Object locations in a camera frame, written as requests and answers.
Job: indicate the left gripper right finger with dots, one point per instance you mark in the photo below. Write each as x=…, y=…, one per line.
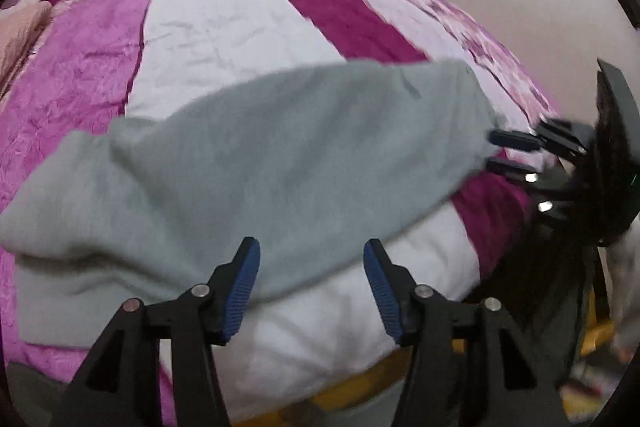
x=470, y=364

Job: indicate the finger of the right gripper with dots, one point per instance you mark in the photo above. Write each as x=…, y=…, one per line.
x=514, y=140
x=512, y=170

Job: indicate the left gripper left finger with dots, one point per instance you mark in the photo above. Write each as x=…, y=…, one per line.
x=118, y=383

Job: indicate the grey sweatpants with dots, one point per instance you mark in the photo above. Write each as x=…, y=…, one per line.
x=311, y=162

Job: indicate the white sleeve forearm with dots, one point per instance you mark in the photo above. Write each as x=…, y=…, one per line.
x=622, y=261

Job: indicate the pink quilted pillow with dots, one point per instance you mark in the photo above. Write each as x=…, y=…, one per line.
x=21, y=25

